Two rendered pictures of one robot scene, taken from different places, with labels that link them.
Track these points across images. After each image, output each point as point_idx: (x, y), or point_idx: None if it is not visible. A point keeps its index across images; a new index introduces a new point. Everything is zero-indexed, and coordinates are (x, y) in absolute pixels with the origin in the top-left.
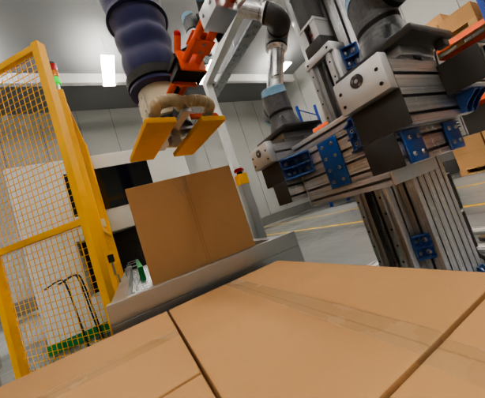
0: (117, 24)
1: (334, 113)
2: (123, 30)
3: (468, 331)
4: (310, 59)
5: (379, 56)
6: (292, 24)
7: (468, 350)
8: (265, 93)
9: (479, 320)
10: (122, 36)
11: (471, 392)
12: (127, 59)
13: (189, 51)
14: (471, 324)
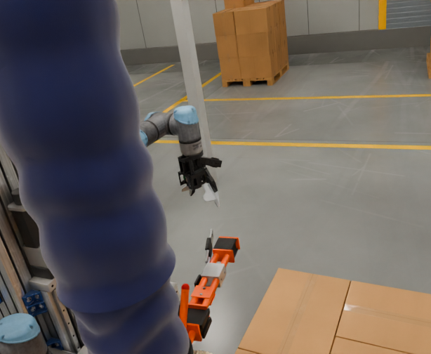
0: (169, 281)
1: (73, 328)
2: (175, 290)
3: (271, 353)
4: (55, 278)
5: (177, 285)
6: None
7: (278, 353)
8: (34, 332)
9: (265, 352)
10: (179, 300)
11: (290, 352)
12: (186, 333)
13: (211, 303)
14: (267, 353)
